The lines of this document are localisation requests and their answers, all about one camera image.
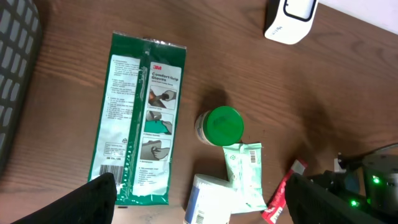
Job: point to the green white package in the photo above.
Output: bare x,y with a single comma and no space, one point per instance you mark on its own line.
138,118

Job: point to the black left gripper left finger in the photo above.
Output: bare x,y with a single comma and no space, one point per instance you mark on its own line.
92,203

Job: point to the grey plastic basket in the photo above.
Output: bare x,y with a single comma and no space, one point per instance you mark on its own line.
21,37

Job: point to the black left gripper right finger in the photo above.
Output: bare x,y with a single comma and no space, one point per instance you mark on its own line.
310,203

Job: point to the red stick sachet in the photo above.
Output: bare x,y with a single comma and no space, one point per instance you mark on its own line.
277,204

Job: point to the white barcode scanner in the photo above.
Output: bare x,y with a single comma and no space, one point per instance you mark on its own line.
289,21

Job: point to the green cap bottle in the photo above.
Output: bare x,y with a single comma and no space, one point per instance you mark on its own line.
222,126

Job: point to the white plastic cup container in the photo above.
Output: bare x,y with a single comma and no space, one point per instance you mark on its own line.
210,202

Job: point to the teal wet wipes pack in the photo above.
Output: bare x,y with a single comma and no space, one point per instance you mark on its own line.
244,168

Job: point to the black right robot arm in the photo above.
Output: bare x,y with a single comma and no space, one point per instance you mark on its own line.
367,181

